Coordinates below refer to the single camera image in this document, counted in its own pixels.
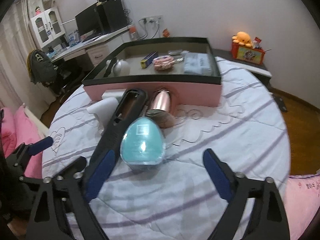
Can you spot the small pink doll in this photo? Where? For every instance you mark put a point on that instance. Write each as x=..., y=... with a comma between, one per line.
x=38, y=10

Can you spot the orange snack bag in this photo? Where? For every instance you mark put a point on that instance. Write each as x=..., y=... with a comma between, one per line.
x=166, y=33

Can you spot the pink printed blanket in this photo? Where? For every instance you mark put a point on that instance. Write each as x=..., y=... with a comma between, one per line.
x=305, y=205

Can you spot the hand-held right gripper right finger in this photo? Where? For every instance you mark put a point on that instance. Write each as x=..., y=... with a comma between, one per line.
x=216, y=175

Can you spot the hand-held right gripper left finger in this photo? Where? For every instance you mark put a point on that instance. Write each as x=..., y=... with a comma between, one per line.
x=102, y=172

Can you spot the white wall outlet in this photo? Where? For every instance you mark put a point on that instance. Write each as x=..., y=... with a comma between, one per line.
x=152, y=18

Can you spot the black keyboard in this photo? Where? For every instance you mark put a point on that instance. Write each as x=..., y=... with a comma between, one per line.
x=91, y=37

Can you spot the black and white cabinet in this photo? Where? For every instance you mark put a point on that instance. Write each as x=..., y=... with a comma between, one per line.
x=260, y=67

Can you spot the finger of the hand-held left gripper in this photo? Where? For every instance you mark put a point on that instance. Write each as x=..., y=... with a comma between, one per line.
x=42, y=143
x=75, y=165

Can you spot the red storage box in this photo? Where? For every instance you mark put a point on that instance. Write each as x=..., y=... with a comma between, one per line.
x=247, y=52

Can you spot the black office chair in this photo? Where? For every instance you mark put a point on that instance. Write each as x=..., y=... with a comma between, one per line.
x=65, y=77

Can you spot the white curtain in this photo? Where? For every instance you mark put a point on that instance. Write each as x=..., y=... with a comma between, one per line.
x=12, y=55

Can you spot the long black device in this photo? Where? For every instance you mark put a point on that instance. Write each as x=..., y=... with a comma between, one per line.
x=125, y=112

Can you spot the grey jacket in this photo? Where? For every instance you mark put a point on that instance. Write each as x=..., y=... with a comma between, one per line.
x=40, y=67

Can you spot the clear foil packet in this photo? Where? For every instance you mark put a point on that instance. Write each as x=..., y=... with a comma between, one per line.
x=175, y=53

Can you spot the black computer monitor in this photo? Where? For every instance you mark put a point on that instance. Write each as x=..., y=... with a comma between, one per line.
x=86, y=20

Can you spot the clear plastic case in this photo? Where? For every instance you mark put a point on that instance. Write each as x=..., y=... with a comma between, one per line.
x=197, y=65

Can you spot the rose gold bottle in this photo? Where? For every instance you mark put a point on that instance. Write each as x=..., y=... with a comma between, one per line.
x=161, y=102

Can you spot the red card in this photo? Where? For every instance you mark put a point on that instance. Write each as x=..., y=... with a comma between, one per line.
x=257, y=42

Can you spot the bottle with orange cap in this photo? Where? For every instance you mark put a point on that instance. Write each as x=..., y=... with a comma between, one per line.
x=133, y=33

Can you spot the white glass-door cabinet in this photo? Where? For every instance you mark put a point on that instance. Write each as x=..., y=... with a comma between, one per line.
x=45, y=27

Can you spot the pink bedding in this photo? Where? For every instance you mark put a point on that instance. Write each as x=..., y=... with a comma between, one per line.
x=22, y=130

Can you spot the orange octopus plush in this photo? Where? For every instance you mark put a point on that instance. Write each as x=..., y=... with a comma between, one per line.
x=242, y=38

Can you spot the black bathroom scale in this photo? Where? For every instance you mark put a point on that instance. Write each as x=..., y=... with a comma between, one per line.
x=281, y=102

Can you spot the black computer tower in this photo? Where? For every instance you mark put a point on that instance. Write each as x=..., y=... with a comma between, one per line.
x=112, y=15

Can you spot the teal egg-shaped case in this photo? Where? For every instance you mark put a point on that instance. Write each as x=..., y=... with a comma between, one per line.
x=142, y=142

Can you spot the blue toothpaste box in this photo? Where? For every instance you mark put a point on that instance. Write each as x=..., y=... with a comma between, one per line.
x=149, y=59

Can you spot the white desk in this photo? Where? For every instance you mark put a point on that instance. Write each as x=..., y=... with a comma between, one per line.
x=100, y=52

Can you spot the pink box with black rim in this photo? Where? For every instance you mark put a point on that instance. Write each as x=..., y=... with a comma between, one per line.
x=195, y=92

